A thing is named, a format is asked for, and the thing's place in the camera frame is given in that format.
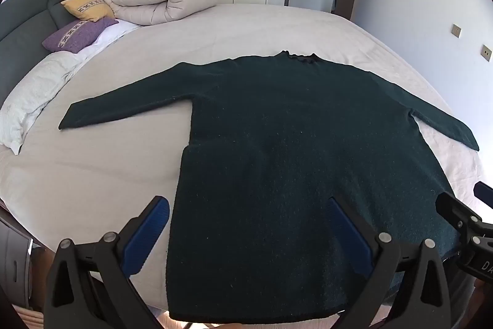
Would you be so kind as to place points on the yellow patterned cushion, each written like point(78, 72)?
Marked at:
point(86, 7)

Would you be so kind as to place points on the white pillow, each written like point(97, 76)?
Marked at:
point(34, 90)

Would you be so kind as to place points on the beige wall socket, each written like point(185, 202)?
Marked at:
point(487, 52)
point(456, 30)

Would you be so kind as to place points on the purple patterned cushion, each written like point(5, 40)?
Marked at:
point(75, 34)

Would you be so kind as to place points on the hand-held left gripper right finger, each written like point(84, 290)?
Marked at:
point(348, 232)

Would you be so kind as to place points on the dark green sweater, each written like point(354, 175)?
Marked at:
point(285, 144)

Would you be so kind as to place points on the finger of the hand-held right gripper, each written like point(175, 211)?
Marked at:
point(486, 193)
point(456, 213)

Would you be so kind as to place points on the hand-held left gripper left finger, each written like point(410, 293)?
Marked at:
point(148, 232)

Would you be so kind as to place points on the bed with beige sheet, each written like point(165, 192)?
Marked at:
point(115, 167)

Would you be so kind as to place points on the dark bedside cabinet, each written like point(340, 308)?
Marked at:
point(13, 259)

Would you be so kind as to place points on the grey padded headboard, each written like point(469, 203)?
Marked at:
point(27, 24)

